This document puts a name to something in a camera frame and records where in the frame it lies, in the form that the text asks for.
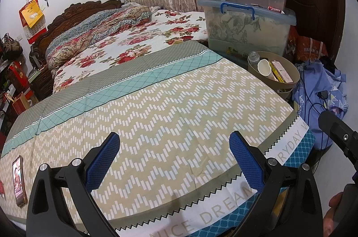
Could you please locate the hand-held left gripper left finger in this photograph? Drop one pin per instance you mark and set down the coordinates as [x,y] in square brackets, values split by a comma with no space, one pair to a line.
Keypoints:
[102,158]

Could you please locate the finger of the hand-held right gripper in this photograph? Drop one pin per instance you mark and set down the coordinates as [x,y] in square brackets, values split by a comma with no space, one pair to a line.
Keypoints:
[339,136]

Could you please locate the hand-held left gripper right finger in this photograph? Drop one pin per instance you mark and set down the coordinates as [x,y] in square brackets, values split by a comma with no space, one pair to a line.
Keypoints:
[247,161]

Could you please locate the beige round bin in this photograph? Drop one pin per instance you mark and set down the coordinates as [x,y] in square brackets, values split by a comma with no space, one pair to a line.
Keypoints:
[279,85]

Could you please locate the yellow and pink box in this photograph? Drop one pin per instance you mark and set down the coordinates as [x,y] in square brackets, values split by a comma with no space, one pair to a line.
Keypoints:
[281,71]

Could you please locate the pink paper cup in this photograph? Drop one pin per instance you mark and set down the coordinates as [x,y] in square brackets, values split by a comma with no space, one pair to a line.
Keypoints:
[263,67]

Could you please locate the clear plastic bottle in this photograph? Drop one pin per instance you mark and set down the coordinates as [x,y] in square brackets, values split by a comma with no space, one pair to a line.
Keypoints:
[253,57]

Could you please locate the person's right hand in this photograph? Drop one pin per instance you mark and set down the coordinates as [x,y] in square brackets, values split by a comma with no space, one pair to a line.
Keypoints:
[335,199]

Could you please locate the black charger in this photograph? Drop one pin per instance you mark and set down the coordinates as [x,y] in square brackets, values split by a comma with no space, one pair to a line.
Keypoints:
[322,94]

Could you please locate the blue printed cloth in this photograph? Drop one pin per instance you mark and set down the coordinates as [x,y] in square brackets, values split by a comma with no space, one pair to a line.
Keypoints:
[310,80]

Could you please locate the smartphone in brown case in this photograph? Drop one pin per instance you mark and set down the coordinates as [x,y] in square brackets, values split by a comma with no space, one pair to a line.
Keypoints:
[19,182]

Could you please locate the dark wooden nightstand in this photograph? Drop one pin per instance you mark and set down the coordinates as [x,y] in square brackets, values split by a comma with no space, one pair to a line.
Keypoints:
[42,84]

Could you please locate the orange bag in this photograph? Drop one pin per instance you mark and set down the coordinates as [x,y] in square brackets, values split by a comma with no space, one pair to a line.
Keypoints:
[310,45]

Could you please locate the red paper bag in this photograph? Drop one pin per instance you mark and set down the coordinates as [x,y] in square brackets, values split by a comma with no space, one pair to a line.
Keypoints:
[22,105]

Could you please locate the small red wrapper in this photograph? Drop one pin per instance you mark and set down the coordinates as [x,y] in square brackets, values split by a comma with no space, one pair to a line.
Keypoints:
[2,190]

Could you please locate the white floral bedsheet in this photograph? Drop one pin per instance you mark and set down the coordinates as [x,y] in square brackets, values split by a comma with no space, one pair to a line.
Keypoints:
[139,38]

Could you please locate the folded floral quilt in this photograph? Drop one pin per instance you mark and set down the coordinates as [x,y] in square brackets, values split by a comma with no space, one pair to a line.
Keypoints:
[92,29]

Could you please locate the red packet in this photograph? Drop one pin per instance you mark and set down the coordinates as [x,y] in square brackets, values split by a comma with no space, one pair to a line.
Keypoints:
[276,9]

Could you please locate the brown handbag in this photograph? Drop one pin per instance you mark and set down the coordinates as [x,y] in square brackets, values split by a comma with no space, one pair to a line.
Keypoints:
[9,49]

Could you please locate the carved wooden headboard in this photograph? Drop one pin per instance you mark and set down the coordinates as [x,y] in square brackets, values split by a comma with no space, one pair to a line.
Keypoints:
[81,11]

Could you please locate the red and yellow wall calendar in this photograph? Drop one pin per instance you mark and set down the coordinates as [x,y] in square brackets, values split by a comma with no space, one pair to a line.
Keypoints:
[32,17]

